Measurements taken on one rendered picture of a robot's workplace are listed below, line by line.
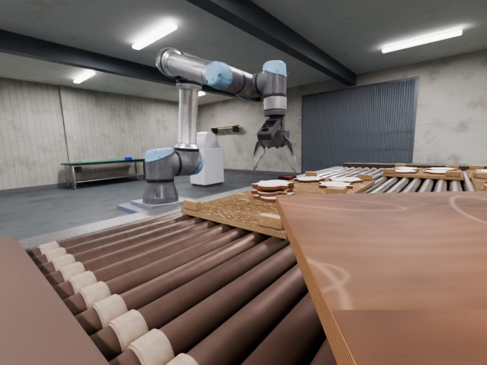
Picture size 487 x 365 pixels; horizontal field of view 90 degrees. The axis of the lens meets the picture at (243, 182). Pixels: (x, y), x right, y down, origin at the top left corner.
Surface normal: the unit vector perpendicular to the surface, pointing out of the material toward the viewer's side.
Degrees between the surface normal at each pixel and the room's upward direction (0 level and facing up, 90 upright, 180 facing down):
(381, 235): 0
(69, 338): 0
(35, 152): 90
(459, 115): 90
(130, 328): 40
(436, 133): 90
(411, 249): 0
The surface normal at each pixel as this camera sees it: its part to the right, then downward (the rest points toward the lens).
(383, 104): -0.64, 0.13
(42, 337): -0.03, -0.99
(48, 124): 0.77, 0.07
